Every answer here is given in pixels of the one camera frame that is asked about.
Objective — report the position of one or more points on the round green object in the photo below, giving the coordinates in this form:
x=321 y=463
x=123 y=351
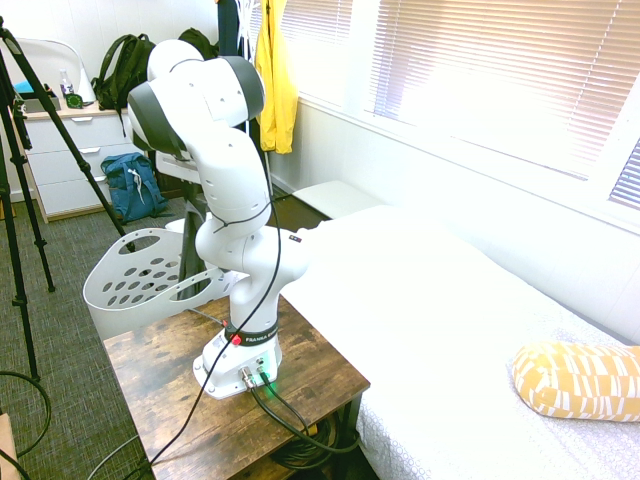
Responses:
x=75 y=101

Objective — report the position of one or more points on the black camera tripod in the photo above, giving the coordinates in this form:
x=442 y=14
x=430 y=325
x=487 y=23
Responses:
x=66 y=135

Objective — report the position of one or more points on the yellow white patterned pillow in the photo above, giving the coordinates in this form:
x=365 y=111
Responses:
x=575 y=385

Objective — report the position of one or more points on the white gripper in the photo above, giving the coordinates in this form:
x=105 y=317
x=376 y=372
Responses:
x=177 y=167

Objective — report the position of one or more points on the black bag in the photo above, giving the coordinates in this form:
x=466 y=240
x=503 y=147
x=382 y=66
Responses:
x=197 y=40

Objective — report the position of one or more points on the brown cardboard box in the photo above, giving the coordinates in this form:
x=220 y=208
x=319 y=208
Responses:
x=5 y=445

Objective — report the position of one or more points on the window blinds at frame edge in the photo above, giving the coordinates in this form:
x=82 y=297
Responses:
x=627 y=180

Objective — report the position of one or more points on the dark navy hanging garment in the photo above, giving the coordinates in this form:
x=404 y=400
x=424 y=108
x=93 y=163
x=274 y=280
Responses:
x=231 y=30

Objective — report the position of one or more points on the white perforated laundry basket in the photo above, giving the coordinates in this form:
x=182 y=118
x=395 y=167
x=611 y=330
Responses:
x=100 y=315

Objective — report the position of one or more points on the large white window blinds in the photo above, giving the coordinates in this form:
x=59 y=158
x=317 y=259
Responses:
x=500 y=75

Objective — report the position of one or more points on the dark green backpack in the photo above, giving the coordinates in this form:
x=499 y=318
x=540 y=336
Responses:
x=125 y=70

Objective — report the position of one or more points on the blue backpack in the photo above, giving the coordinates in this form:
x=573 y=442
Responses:
x=125 y=190

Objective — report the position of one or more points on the teal item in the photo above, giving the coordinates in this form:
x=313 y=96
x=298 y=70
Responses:
x=22 y=87

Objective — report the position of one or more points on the narrow white window blinds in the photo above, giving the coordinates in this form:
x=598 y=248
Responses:
x=320 y=50

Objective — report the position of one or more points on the clear plastic bottle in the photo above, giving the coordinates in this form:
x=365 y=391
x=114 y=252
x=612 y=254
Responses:
x=65 y=82

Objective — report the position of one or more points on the white bed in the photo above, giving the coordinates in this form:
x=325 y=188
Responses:
x=450 y=325

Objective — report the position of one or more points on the grey storage box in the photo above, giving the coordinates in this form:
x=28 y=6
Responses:
x=40 y=106

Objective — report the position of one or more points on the yellow jacket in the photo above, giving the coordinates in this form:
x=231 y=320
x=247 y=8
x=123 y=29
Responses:
x=275 y=90

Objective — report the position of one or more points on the white arched desk lamp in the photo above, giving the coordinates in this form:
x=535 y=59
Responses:
x=86 y=85

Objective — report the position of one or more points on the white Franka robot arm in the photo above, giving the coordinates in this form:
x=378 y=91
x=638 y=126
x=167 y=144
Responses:
x=225 y=170

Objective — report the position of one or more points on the rustic wooden side table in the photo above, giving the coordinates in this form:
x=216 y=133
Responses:
x=165 y=360

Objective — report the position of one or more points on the white drawer dresser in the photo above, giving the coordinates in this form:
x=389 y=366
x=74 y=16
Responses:
x=100 y=135

